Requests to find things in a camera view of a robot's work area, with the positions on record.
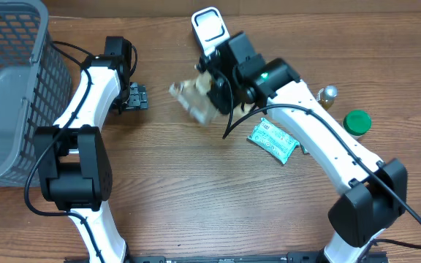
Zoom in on brown teal snack bag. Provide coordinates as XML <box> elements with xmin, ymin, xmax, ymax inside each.
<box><xmin>169</xmin><ymin>71</ymin><xmax>230</xmax><ymax>126</ymax></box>

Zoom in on teal snack pack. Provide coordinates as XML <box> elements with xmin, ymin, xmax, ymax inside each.
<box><xmin>247</xmin><ymin>118</ymin><xmax>300</xmax><ymax>164</ymax></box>

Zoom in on Kleenex tissue pack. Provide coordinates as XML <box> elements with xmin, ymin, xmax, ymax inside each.
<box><xmin>300</xmin><ymin>145</ymin><xmax>309</xmax><ymax>154</ymax></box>

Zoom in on yellow liquid bottle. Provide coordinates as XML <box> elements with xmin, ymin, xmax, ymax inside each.
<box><xmin>316</xmin><ymin>85</ymin><xmax>338</xmax><ymax>110</ymax></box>

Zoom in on green lid jar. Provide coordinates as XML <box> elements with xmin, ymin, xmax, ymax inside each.
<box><xmin>342</xmin><ymin>110</ymin><xmax>372</xmax><ymax>139</ymax></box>

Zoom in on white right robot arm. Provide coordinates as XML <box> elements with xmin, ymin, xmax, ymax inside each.
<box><xmin>197</xmin><ymin>45</ymin><xmax>408</xmax><ymax>262</ymax></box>

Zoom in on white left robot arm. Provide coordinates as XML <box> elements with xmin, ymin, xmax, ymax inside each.
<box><xmin>32</xmin><ymin>52</ymin><xmax>136</xmax><ymax>262</ymax></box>

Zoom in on white barcode scanner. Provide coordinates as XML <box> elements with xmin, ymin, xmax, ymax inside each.
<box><xmin>191</xmin><ymin>7</ymin><xmax>230</xmax><ymax>56</ymax></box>

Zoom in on grey plastic basket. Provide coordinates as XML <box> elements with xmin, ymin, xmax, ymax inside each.
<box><xmin>0</xmin><ymin>0</ymin><xmax>72</xmax><ymax>186</ymax></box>

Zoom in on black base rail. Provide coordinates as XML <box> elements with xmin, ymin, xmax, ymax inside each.
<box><xmin>64</xmin><ymin>250</ymin><xmax>390</xmax><ymax>263</ymax></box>

